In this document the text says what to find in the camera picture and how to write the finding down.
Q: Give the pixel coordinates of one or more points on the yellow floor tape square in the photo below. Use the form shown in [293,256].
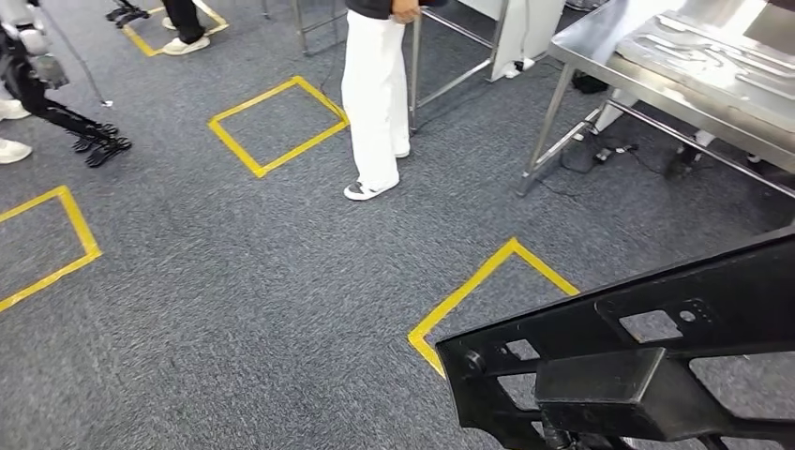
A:
[463,292]
[236,148]
[77,223]

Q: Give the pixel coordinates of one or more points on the black floor power adapter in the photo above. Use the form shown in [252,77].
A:
[604,154]

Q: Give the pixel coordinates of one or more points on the thin black tether rod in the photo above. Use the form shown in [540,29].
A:
[81,63]

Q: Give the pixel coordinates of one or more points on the grey metal fixture plate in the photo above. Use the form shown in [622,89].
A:
[702,62]

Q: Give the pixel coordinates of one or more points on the stainless steel workbench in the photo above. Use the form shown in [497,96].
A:
[590,43]

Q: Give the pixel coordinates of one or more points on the black plastic frame part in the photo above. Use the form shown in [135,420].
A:
[590,385]

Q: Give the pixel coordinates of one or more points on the person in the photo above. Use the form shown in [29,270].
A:
[12,151]
[372,93]
[183,18]

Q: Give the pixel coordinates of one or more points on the black humanoid robot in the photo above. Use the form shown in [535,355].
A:
[37,99]
[127,13]

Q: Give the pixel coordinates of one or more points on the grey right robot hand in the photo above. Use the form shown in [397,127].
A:
[556,442]

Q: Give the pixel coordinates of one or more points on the white cabinet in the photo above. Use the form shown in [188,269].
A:
[528,31]

